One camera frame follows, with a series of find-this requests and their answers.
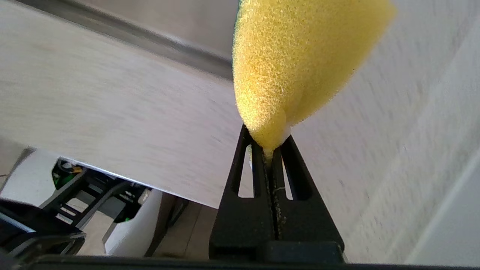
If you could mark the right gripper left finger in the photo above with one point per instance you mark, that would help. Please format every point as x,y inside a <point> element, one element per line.
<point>243,225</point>

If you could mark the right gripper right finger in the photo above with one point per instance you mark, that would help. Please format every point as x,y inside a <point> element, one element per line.
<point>311,225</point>

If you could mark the yellow green sponge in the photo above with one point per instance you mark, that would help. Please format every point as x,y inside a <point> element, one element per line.
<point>300,56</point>

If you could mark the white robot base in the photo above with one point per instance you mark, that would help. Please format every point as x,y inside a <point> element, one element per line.
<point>131,232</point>

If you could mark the stainless steel sink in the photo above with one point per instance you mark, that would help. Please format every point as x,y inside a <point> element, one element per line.
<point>180,26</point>

